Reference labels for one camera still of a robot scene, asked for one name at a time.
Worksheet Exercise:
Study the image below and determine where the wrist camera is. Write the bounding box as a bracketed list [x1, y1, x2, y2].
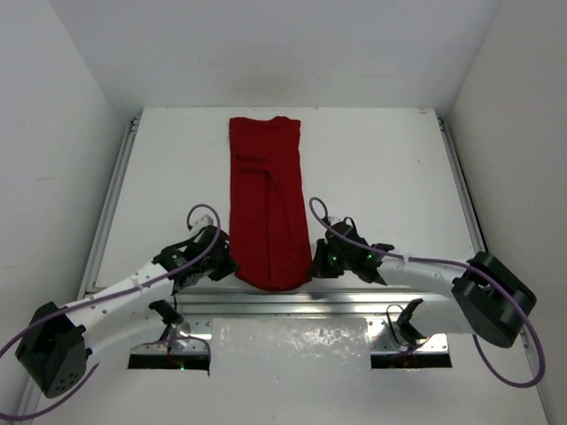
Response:
[322, 216, 343, 227]
[189, 214, 214, 232]

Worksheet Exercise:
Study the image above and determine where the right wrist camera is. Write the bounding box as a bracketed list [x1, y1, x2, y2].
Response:
[322, 216, 343, 227]

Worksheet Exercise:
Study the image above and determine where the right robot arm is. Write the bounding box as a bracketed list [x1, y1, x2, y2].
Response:
[309, 218, 537, 348]

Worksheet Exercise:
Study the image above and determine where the white foam cover panel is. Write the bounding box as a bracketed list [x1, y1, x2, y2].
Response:
[41, 318, 546, 424]

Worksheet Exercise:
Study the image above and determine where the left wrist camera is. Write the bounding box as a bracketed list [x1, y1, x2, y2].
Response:
[189, 214, 214, 232]

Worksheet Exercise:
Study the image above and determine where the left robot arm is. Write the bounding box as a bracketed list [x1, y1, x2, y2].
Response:
[16, 224, 238, 398]

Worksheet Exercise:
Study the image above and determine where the aluminium frame rail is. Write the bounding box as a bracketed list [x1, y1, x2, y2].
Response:
[81, 108, 485, 327]

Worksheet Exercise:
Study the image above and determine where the red t shirt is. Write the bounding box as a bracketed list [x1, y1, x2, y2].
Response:
[229, 116, 312, 292]

